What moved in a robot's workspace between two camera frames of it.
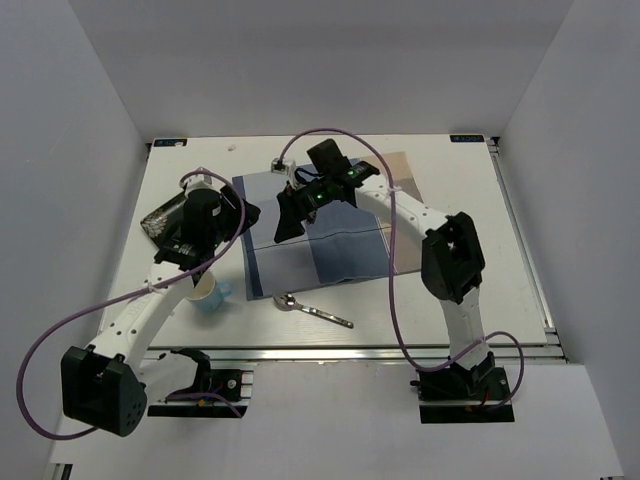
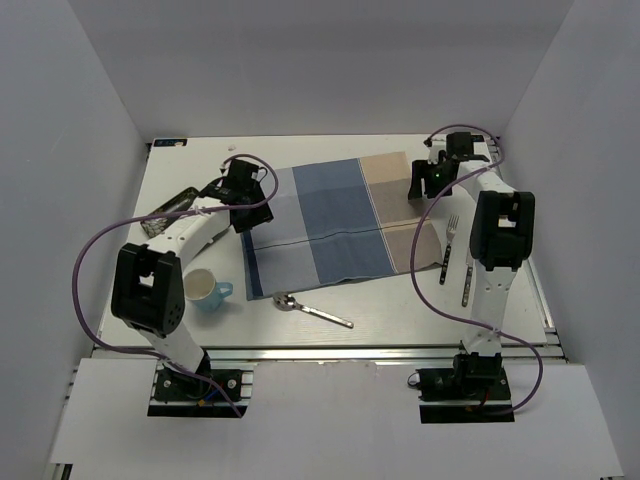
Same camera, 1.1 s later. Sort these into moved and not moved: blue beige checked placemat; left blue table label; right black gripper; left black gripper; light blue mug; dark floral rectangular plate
Moved: left black gripper; right black gripper
Not moved: light blue mug; left blue table label; blue beige checked placemat; dark floral rectangular plate
